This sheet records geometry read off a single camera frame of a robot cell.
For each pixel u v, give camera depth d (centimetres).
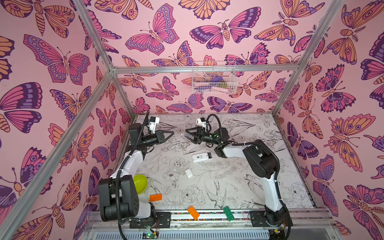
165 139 76
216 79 95
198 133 76
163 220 73
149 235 72
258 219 73
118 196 41
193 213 75
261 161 56
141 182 84
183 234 78
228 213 74
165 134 75
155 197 80
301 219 75
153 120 76
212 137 78
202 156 95
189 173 90
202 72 99
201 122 83
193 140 83
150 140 72
